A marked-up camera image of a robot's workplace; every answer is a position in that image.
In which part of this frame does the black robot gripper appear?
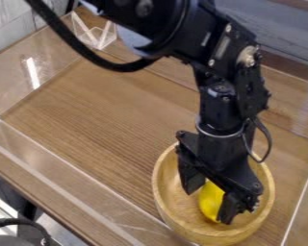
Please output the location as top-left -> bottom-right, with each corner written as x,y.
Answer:
177,117 -> 263,225

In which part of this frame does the yellow lemon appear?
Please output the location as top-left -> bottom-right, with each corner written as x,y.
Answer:
198,181 -> 225,223

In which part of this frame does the brown wooden bowl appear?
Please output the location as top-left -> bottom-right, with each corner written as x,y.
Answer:
153,143 -> 275,246

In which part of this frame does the clear acrylic tray enclosure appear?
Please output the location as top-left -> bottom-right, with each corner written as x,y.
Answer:
0,30 -> 308,246

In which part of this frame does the black metal bracket with screw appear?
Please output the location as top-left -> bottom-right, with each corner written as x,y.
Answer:
18,225 -> 63,246

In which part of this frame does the black cable bottom left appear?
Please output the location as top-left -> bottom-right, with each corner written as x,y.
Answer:
0,218 -> 52,246

